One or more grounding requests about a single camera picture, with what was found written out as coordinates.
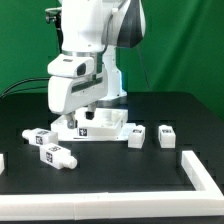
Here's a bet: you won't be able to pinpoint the white block left edge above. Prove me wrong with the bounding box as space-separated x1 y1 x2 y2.
0 154 5 175

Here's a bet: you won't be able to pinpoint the black cables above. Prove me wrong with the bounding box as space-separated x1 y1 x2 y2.
0 77 51 100

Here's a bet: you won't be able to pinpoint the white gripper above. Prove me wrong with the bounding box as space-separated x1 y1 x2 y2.
48 69 108 129

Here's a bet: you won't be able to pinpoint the white apriltag base sheet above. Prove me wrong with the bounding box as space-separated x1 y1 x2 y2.
65 123 136 141

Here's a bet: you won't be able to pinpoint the black camera stand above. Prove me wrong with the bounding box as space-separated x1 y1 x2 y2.
45 7 63 52

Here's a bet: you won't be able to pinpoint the white square table top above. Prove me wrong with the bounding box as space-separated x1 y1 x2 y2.
51 107 128 141

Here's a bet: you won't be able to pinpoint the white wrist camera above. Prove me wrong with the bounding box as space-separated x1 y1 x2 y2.
47 54 94 78

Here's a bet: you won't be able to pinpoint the white obstacle fence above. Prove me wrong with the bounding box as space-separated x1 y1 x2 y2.
0 151 224 221

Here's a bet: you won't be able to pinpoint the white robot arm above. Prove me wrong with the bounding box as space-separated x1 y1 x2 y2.
47 0 146 129

